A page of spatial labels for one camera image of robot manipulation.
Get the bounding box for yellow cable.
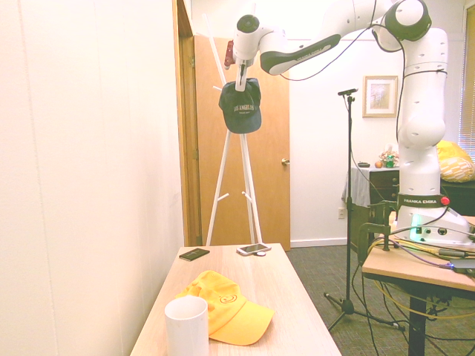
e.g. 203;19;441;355
365;237;475;320

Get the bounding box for grey cloth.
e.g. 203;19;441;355
341;166;373;207

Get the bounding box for black tripod stand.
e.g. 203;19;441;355
323;93;406;332

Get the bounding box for yellow baseball cap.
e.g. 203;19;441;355
174;269;276;347

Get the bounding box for white smartphone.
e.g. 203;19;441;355
236;243;272;257

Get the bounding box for dark wooden dresser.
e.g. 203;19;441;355
350;165;475;261

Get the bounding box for window blinds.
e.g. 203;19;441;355
457;0;475;157

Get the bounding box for dark red wrist camera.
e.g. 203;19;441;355
223;39;238;70

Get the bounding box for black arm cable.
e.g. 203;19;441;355
281;0;448;82

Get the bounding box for wooden door frame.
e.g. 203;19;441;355
171;0;204;248

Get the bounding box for navy blue baseball cap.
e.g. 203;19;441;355
217;77;264;135

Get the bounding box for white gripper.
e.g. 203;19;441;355
234;43;258;93

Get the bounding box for purple cable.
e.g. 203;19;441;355
393;240;456;270

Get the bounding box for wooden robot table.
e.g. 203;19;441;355
361;214;475;356

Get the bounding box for white coat rack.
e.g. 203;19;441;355
201;2;265;248

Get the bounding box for black metal clamp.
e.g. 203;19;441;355
357;199;399;266

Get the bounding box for framed picture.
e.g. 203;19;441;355
361;75;399;119

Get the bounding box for black wallet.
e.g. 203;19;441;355
178;248;211;263

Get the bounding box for white cylindrical cup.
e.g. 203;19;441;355
163;296;210;356

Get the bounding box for wooden door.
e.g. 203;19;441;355
193;34;292;248

